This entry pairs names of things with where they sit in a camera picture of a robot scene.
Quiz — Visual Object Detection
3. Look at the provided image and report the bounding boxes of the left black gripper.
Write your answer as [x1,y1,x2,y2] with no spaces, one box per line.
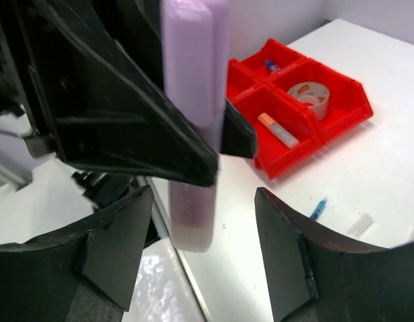
[0,1,218,186]

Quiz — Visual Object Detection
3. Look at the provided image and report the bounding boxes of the purple highlighter cap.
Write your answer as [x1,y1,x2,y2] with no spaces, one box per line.
[160,1,230,152]

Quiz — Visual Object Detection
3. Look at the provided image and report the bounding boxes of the red compartment storage bin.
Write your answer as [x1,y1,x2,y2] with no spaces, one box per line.
[227,38,373,180]

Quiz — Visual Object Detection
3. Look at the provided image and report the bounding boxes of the large clear tape roll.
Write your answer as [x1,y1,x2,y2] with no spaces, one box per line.
[287,82,330,120]

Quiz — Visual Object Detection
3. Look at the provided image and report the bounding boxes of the small white tape roll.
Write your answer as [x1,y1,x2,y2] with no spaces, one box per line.
[297,95,320,107]

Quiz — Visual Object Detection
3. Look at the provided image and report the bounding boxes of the pink highlighter pen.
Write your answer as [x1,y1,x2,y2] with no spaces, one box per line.
[168,181,217,253]

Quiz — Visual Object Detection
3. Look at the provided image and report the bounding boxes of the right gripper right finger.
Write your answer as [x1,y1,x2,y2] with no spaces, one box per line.
[254,187,414,321]

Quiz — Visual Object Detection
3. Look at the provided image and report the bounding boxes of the orange highlighter pen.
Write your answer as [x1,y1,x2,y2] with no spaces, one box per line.
[258,113,299,149]

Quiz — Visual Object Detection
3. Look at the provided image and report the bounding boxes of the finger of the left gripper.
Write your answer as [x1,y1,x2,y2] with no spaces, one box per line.
[220,99,257,159]

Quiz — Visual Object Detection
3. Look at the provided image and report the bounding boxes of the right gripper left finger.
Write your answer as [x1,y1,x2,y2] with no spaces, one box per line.
[0,186,154,321]

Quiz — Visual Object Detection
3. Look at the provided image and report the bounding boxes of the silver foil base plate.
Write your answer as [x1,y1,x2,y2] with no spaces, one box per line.
[122,238,205,322]

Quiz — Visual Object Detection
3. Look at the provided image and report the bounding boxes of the blue cap glue bottle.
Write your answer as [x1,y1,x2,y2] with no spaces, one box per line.
[265,60,281,74]

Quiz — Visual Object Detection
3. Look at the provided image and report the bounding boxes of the left blue gel pen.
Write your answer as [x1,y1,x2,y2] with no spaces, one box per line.
[310,197,327,221]

